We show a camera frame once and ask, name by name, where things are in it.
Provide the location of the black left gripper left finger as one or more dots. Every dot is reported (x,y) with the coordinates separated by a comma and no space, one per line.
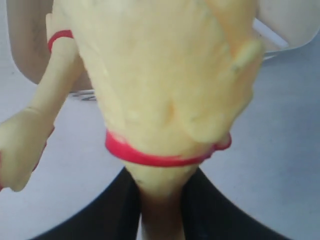
(113,215)

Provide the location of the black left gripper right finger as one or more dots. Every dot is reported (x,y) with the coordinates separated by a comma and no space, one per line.
(208,215)

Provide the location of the whole rubber chicken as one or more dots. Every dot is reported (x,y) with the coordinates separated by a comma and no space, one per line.
(23,136)
(170,78)

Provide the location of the cream bin marked O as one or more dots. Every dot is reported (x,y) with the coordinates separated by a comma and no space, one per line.
(26,20)

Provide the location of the cream bin marked X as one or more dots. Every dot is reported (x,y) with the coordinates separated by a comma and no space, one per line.
(286,24)

